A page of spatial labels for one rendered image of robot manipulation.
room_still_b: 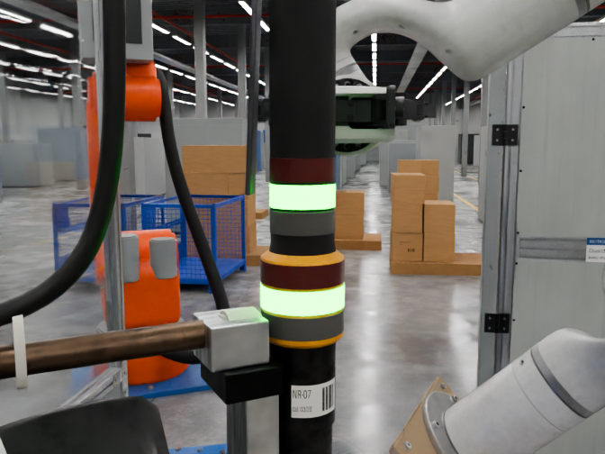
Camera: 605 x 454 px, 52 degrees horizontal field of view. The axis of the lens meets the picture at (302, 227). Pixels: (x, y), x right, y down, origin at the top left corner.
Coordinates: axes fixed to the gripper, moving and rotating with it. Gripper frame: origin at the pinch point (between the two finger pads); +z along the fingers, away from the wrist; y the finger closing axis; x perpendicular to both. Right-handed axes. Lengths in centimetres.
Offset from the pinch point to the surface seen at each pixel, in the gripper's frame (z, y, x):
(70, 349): 25.6, 8.7, -11.6
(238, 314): 21.1, 2.5, -11.1
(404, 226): -730, -20, -106
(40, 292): 26.0, 9.8, -9.1
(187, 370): -354, 136, -162
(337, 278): 19.5, -2.2, -9.5
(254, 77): 19.0, 2.0, 0.4
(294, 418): 20.2, -0.2, -16.6
